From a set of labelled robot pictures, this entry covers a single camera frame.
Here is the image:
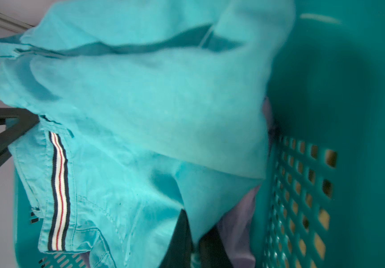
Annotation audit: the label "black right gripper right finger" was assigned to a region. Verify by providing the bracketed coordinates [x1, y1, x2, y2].
[199, 227, 233, 268]

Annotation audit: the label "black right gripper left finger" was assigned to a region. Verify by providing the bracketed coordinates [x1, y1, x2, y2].
[159, 210, 193, 268]

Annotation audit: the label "teal pants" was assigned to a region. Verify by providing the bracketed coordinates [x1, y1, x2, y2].
[0, 1, 295, 268]

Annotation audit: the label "purple pants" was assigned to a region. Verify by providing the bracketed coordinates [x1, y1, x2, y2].
[215, 96, 275, 268]

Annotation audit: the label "teal plastic basket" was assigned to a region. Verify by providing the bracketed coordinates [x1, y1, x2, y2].
[15, 1, 385, 268]

